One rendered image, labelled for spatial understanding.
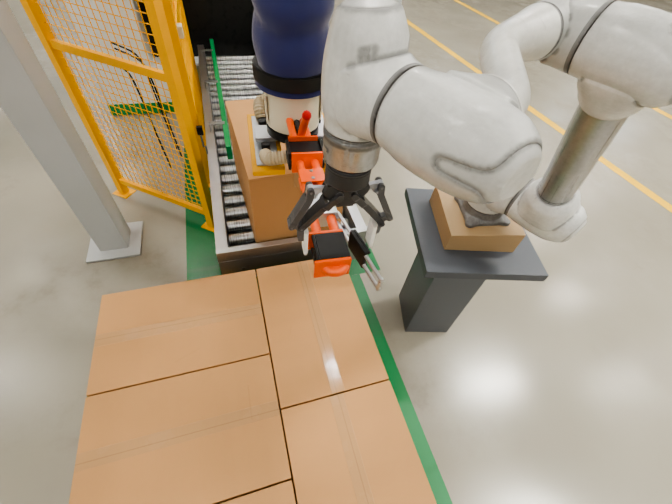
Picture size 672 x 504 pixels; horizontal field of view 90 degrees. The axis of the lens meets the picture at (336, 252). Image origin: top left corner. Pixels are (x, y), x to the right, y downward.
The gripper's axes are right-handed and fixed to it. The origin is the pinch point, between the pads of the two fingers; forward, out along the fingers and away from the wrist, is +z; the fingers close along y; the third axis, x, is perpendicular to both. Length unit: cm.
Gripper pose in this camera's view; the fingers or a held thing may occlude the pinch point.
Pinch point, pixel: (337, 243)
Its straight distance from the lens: 69.4
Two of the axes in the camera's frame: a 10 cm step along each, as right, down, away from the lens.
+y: -9.7, 1.1, -2.0
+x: 2.1, 7.6, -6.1
